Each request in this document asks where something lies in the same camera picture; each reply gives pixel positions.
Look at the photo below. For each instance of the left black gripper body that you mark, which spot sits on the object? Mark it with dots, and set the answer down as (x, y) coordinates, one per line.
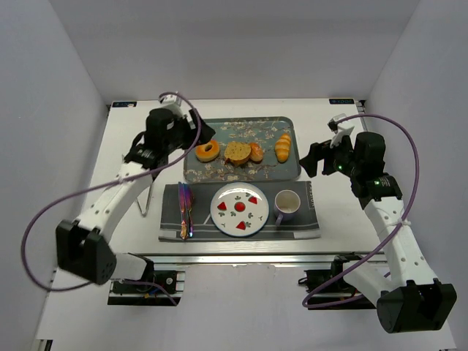
(194, 128)

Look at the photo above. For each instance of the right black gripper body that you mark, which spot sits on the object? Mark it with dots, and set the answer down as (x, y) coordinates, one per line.
(327, 158)

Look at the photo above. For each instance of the striped yellow croissant roll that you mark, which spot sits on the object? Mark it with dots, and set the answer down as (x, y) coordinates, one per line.
(282, 148)

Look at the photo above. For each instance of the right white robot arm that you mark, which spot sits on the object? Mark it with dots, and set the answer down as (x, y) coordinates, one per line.
(394, 277)

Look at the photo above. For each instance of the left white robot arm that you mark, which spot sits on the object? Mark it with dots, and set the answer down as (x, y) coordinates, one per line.
(83, 245)

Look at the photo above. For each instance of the brown bread slice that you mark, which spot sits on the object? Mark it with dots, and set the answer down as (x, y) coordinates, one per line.
(237, 153)

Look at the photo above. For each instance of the orange glazed donut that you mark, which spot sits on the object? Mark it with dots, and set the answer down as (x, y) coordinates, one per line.
(207, 152)

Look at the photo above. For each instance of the lavender ceramic mug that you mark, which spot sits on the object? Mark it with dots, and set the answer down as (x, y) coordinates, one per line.
(286, 205)

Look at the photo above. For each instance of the small round glazed bun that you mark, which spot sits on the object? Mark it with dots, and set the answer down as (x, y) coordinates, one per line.
(256, 154)

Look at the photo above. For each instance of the right blue table label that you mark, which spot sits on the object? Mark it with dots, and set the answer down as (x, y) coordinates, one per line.
(341, 101)

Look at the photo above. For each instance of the blue table label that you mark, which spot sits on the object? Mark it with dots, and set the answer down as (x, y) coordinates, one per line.
(124, 104)
(341, 101)

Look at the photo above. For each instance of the grey striped placemat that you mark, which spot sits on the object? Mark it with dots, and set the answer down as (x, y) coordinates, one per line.
(303, 225)

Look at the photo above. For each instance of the iridescent fork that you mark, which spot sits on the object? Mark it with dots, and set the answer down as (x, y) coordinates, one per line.
(189, 203)

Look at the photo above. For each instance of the left blue table label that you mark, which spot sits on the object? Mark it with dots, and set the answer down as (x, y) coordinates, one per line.
(124, 104)

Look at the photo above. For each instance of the white strawberry pattern plate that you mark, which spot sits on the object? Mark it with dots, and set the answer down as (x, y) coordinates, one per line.
(239, 209)

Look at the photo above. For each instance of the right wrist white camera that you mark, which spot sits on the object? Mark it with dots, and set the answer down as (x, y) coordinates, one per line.
(340, 128)

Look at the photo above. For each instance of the wrist white camera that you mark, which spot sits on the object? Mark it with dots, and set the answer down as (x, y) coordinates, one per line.
(170, 99)
(340, 128)

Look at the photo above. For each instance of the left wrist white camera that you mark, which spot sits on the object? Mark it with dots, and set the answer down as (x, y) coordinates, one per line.
(170, 99)

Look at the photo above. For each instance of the aluminium table edge rail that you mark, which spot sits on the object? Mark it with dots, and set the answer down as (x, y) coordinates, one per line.
(243, 259)

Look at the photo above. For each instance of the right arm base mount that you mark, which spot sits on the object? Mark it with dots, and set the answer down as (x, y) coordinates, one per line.
(337, 291)

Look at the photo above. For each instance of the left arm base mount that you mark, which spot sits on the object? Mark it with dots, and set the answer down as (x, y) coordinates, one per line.
(162, 288)

